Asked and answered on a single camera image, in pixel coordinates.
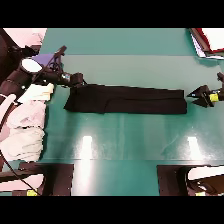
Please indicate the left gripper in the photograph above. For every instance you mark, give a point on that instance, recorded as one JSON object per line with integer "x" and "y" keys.
{"x": 77, "y": 80}

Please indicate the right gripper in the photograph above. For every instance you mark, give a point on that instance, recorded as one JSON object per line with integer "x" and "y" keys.
{"x": 212, "y": 97}

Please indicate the black garment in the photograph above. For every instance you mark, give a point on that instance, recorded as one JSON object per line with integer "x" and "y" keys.
{"x": 133, "y": 100}

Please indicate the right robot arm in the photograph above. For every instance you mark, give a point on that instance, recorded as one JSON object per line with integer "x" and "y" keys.
{"x": 206, "y": 181}

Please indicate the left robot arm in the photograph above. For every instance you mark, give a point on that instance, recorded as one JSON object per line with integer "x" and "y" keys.
{"x": 20, "y": 78}

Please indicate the purple garment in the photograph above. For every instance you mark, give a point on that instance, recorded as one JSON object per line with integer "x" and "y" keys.
{"x": 43, "y": 59}

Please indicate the cream garment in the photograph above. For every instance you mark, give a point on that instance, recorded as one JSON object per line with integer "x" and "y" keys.
{"x": 38, "y": 92}

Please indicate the white garment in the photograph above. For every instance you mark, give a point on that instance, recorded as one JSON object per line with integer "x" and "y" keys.
{"x": 215, "y": 36}

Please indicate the red garment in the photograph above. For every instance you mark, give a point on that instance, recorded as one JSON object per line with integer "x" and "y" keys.
{"x": 200, "y": 35}

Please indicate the heap of clothes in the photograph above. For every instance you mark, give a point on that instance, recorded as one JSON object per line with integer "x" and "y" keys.
{"x": 23, "y": 133}

